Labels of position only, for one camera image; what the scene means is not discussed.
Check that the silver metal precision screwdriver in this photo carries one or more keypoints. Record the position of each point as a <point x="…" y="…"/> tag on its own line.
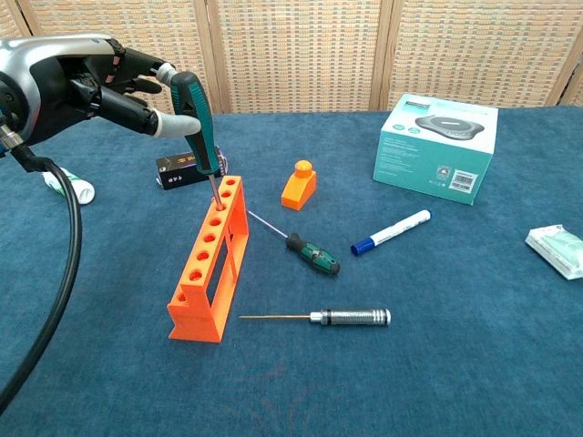
<point x="355" y="317"/>

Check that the white bottle green print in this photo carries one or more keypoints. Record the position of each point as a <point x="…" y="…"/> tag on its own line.
<point x="84" y="189"/>

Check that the white marker blue cap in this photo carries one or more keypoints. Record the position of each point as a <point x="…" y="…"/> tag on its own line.
<point x="392" y="231"/>

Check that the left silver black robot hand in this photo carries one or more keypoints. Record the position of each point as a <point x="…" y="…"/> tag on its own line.
<point x="59" y="91"/>

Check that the woven wooden folding screen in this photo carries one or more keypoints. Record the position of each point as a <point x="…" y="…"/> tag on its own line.
<point x="296" y="54"/>

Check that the blue felt table cover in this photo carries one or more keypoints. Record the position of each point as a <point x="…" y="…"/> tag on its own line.
<point x="410" y="373"/>

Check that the orange block with knob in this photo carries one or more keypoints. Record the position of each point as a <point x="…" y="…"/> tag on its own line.
<point x="296" y="191"/>

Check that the green white tissue pack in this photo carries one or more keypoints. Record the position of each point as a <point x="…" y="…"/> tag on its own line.
<point x="558" y="250"/>

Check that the green black stubby screwdriver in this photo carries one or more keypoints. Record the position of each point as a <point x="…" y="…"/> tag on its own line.
<point x="314" y="259"/>

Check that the orange tool holder rack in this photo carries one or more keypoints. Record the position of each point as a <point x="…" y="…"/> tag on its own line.
<point x="197" y="318"/>

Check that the teal speakerphone box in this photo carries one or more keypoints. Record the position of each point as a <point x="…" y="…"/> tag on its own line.
<point x="428" y="155"/>

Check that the black box gold print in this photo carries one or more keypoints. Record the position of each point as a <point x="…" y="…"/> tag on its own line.
<point x="177" y="170"/>

